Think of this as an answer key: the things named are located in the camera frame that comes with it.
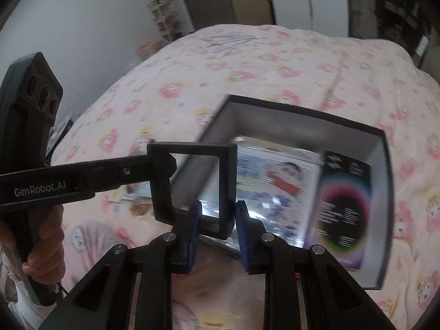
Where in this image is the black box with colour ring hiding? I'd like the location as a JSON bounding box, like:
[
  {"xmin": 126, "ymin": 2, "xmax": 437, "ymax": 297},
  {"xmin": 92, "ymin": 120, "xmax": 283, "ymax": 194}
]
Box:
[{"xmin": 304, "ymin": 151, "xmax": 372, "ymax": 270}]

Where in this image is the black square frame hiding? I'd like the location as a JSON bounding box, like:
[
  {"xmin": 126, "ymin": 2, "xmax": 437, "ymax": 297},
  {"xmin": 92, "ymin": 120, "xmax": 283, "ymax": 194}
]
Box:
[{"xmin": 147, "ymin": 142, "xmax": 237, "ymax": 240}]

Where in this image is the black open storage box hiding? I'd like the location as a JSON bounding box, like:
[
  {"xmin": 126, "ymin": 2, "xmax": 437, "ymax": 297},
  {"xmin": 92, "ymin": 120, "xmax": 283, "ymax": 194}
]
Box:
[{"xmin": 170, "ymin": 94, "xmax": 395, "ymax": 290}]

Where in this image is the cartoon print plastic package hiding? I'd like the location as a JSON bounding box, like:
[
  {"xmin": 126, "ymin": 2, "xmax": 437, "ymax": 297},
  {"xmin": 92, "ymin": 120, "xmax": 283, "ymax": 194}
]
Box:
[{"xmin": 199, "ymin": 136, "xmax": 322, "ymax": 248}]

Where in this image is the white wardrobe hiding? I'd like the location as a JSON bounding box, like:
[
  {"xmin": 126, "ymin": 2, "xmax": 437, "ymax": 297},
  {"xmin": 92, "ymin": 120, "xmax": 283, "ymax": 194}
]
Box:
[{"xmin": 272, "ymin": 0, "xmax": 349, "ymax": 37}]

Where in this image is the person's left hand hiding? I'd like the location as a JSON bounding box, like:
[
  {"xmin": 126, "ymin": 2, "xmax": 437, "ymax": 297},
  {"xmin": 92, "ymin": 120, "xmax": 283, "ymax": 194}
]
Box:
[{"xmin": 1, "ymin": 205, "xmax": 66, "ymax": 285}]

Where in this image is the pink cartoon bed sheet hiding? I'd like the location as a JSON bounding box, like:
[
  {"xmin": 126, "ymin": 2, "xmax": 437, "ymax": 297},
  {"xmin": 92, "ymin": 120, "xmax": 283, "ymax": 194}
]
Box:
[{"xmin": 52, "ymin": 25, "xmax": 439, "ymax": 329}]

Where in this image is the white shelf rack with items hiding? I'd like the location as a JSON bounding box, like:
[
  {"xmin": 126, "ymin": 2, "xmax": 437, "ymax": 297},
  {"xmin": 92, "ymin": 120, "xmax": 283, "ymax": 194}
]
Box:
[{"xmin": 148, "ymin": 0, "xmax": 182, "ymax": 45}]

